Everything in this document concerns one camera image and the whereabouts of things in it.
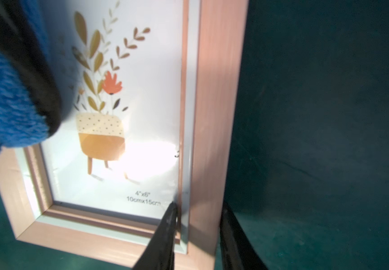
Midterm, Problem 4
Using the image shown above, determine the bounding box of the pink picture frame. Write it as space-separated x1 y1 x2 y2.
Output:
0 1 248 270

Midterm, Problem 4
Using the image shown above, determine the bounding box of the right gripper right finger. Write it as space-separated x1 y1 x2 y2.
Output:
220 202 268 270

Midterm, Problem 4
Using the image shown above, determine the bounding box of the blue and grey cloth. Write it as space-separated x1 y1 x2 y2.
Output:
0 1 62 153

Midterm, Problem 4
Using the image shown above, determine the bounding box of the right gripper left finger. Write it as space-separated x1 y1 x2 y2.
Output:
132 202 178 270

